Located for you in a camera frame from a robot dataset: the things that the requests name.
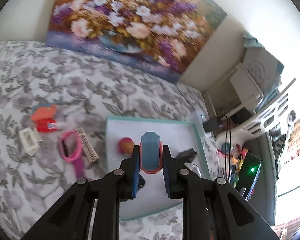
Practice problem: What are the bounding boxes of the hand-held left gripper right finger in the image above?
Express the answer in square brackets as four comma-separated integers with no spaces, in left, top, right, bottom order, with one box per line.
[162,145,285,240]

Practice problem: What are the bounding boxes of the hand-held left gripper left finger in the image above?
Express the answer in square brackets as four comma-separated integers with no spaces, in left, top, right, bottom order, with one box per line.
[20,145,140,240]

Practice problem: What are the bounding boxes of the black charger plug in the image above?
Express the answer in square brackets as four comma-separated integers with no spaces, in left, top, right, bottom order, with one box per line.
[176,148,198,164]

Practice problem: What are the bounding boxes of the pink puppy toy figure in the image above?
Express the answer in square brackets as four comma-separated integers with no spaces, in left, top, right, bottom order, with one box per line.
[118,137,135,159]

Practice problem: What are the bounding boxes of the white charger plug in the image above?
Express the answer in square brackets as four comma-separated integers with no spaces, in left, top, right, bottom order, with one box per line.
[184,162,203,178]

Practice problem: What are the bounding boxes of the teal shallow box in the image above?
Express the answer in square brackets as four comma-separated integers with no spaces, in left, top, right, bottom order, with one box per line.
[105,116,212,222]

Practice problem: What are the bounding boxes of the gold patterned small box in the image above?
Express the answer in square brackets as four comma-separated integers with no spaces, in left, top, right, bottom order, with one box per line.
[75,127,99,162]

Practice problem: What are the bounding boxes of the red glue bottle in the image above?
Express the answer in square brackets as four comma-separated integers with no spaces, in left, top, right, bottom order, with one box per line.
[35,119,70,133]

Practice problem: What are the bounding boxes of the short orange blue toy knife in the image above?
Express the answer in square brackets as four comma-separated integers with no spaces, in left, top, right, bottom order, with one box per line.
[31,103,57,123]

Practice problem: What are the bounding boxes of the cream hair claw clip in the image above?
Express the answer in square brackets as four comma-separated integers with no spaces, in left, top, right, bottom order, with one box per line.
[18,127,43,155]

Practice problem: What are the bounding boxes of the white power strip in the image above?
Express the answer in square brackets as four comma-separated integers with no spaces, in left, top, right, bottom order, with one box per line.
[191,109,209,130]

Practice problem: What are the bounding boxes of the black power adapter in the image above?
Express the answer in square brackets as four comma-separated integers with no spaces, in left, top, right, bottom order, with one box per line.
[202,116,224,132]

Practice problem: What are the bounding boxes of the pile of colourful small toys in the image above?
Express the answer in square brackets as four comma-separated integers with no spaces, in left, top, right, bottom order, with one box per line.
[217,141,248,180]

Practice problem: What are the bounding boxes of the white slatted chair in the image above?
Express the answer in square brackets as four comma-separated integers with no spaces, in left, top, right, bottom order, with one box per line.
[216,77,297,153]

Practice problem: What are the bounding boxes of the white shelf unit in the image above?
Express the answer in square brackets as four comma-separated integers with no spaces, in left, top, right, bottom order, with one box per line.
[229,62,264,105]

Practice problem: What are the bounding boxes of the white printed box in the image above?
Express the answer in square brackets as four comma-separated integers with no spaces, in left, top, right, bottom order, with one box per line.
[241,46,284,93]

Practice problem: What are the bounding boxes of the floral canvas painting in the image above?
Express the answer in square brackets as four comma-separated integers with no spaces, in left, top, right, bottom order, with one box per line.
[44,0,228,83]

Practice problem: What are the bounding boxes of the teal cloth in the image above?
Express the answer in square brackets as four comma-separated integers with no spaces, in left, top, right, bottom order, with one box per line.
[243,32,262,48]

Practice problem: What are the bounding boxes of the black cables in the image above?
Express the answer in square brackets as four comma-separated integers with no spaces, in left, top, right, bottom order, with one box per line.
[222,115,238,180]

